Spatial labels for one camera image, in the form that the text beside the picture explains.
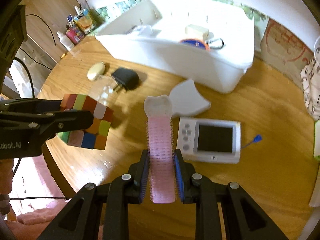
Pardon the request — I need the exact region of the black cable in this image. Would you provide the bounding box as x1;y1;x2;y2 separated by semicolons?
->
12;13;57;98

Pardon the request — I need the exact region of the green tissue box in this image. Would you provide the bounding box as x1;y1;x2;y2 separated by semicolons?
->
313;120;320;161

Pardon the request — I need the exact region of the white foam piece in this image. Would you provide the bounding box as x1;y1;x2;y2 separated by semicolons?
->
169;79;211;117

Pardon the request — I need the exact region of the pink red packet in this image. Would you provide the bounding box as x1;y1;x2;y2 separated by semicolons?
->
66;27;85;45

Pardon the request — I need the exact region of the small blue pin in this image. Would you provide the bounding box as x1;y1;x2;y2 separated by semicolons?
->
241;134;263;149

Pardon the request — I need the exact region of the multicolour puzzle cube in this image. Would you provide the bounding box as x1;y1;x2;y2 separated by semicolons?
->
57;94;113;150

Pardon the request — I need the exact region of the patterned fabric bag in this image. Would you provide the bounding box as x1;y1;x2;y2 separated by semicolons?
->
300;57;320;121

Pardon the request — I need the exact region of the pink clothing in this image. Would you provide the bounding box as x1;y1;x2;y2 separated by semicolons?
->
5;200;67;239

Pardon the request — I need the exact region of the pink hair roller brush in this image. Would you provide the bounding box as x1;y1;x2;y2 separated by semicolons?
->
144;95;175;204

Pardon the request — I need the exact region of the black power adapter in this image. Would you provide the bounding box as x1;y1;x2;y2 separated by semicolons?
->
111;67;139;92

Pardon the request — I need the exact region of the white plastic storage bin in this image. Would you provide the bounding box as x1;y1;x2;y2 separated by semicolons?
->
96;0;255;93

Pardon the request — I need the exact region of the white spray bottle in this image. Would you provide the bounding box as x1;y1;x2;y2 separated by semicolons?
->
57;31;75;51

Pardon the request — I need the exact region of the white handheld game console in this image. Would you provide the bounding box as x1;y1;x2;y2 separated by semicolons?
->
176;117;241;164

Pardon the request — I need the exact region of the gold oval compact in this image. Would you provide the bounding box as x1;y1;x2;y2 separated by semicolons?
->
87;62;106;81

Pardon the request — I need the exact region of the orange blue tape measure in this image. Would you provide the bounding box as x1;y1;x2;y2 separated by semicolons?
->
179;38;210;51

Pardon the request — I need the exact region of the clear plastic box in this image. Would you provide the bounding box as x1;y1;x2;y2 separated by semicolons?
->
88;76;118;108

